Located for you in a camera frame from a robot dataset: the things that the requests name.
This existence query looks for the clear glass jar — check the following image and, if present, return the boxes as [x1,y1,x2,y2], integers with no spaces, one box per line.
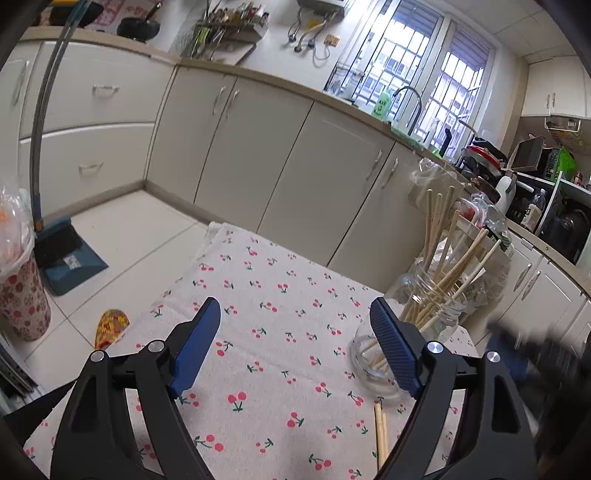
[349,260,468,401]

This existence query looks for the cherry print tablecloth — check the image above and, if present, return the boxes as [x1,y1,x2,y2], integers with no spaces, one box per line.
[22,221,482,480]

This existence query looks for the blue dustpan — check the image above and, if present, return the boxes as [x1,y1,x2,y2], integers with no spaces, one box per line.
[34,218,108,296]

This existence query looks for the floral trash bin with bag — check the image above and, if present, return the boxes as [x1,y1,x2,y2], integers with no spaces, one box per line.
[1,184,51,342]

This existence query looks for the white metal shelf rack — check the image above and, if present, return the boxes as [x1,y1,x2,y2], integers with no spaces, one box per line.
[517,172,590,235]

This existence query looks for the black microwave oven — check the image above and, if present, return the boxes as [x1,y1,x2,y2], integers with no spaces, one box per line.
[508,137,560,180]

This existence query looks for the green dish soap bottle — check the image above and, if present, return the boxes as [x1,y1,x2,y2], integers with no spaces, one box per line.
[372,89,394,122]

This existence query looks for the black sink faucet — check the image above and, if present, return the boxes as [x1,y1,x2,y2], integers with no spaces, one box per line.
[393,85,423,137]

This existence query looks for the window with security bars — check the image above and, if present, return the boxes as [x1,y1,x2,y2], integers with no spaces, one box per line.
[325,1,496,159]

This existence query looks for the white upper cabinets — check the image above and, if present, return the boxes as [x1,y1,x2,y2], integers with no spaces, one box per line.
[522,56,590,119]

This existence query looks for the black wok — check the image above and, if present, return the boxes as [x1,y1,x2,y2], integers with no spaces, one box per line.
[116,2,162,43]

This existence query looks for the broom with blue handle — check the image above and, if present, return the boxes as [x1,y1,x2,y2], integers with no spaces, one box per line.
[28,0,91,250]

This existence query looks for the utensil rack on wall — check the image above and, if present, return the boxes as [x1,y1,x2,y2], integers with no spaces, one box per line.
[181,1,270,65]

